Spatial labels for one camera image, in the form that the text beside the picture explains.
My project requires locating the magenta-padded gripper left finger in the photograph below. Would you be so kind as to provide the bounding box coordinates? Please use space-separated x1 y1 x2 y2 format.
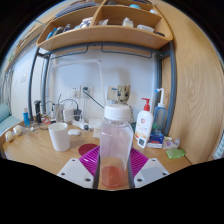
57 145 101 190

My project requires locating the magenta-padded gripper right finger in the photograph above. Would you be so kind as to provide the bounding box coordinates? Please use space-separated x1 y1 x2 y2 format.
127 147 170 189

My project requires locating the clear bottle with white cap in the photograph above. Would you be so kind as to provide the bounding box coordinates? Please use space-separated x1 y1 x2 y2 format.
99 104 135 191

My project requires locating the flat round red coaster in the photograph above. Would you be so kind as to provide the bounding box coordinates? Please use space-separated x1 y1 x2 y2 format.
78 143 100 157

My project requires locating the small white thermometer display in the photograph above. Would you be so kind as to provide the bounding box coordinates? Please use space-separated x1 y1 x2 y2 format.
137 136 148 149

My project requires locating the blue and white packet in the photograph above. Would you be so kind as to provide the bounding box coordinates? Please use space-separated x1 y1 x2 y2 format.
146 130 165 149

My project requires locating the pale pink tissue pack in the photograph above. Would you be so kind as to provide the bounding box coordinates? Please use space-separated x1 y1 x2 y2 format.
162 138 181 150

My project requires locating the white cup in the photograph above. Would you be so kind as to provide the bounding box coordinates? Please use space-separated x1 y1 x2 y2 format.
47 121 71 152

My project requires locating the small white oval case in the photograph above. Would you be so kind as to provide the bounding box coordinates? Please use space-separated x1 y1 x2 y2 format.
67 128 82 137

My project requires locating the white pump bottle red pump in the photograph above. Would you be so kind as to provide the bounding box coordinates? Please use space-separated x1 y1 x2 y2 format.
134 97 155 141

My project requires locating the black charger block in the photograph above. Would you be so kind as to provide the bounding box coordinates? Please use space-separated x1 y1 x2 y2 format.
73 109 83 122

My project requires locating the blue wash bottle white spout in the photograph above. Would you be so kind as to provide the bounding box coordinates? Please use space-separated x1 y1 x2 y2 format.
152 87 168 134

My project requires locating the clear glass cup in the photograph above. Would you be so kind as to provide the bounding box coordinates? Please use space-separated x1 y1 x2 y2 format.
54 103 66 123

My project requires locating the black cylindrical device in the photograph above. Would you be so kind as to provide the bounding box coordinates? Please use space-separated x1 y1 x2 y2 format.
33 100 43 124

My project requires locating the white seashell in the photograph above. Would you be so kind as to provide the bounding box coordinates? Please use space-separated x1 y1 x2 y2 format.
4 130 16 143
12 124 24 136

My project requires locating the small blue bottle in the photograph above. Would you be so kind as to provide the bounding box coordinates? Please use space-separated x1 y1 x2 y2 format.
22 106 31 127

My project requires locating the brown tree figure toy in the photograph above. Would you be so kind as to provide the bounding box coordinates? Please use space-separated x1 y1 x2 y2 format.
116 84 134 108

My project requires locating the white wall socket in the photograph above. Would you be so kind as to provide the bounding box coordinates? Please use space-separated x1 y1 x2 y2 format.
69 85 94 99

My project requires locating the grey metal desk frame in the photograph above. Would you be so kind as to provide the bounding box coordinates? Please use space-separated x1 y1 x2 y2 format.
27 41 178 136

